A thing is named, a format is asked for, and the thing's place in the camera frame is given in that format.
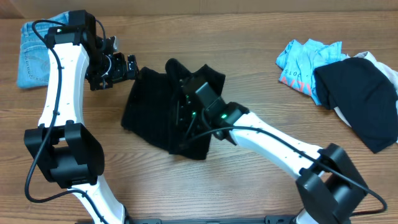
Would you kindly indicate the black sparkly knit garment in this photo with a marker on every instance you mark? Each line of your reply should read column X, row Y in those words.
column 155, row 110

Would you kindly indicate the folded blue denim jeans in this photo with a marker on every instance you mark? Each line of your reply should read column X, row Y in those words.
column 33, row 68

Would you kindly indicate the light blue printed t-shirt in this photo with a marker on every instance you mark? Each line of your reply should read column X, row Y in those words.
column 298, row 62

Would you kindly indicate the white cloth garment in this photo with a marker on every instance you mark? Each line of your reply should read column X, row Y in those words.
column 387, row 71

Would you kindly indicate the plain black cloth garment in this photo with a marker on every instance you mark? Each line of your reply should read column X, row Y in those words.
column 365, row 97

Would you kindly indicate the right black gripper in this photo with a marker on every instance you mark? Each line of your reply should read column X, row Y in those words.
column 185, row 86

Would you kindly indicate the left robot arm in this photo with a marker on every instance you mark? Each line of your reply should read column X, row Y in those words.
column 61, row 146

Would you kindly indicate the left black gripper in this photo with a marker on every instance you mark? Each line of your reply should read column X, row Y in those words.
column 120, row 73

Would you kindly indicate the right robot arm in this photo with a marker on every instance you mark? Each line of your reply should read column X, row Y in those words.
column 327, row 181

